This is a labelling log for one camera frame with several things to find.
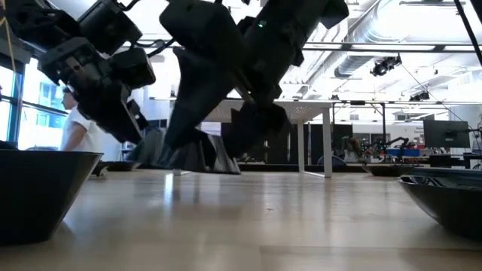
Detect blue chair back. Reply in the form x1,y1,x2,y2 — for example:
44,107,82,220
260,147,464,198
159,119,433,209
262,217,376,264
317,154,348,166

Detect black ceiling spotlight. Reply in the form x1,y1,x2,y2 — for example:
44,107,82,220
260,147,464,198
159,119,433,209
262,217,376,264
408,90,431,102
369,54,403,78

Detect blue table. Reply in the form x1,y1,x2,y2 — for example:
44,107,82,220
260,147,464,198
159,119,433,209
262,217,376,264
386,148,422,158

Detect silver ventilation duct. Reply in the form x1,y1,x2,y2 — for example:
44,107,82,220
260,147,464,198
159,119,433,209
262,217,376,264
333,0,441,78

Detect black wavy square mini plate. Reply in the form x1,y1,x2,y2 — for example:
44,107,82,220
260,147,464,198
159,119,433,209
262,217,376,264
0,149,105,246

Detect long ceiling light bar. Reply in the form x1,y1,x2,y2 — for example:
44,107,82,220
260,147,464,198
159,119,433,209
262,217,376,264
300,40,482,53

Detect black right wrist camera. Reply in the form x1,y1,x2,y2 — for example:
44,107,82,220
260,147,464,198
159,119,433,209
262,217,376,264
159,0,246,52

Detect person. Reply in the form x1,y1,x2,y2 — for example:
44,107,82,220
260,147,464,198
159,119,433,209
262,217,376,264
59,86,114,154
338,137,365,163

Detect dark cabinet panels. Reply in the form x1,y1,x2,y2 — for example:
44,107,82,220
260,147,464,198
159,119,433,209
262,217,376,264
263,122,354,165

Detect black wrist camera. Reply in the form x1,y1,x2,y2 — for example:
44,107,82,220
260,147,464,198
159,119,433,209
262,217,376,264
108,47,157,90
159,0,246,52

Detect black box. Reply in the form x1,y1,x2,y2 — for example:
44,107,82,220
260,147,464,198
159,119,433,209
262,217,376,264
429,153,466,169

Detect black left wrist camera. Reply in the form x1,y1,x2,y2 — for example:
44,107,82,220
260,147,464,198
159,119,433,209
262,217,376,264
108,47,157,90

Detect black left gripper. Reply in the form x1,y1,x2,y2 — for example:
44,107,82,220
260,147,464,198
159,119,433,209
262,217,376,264
39,37,150,145

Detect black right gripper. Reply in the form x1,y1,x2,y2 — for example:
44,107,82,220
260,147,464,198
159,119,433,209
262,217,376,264
165,33,305,157

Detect white perforated metal shelf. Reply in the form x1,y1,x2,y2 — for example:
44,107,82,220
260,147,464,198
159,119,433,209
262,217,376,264
172,98,334,179

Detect black computer monitor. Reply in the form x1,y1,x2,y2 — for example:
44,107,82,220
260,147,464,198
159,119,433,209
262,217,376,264
423,119,471,149

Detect black leaf-shaped mini plate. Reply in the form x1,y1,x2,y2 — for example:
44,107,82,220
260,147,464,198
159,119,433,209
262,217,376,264
398,173,482,239
361,164,410,178
155,127,242,175
103,160,143,172

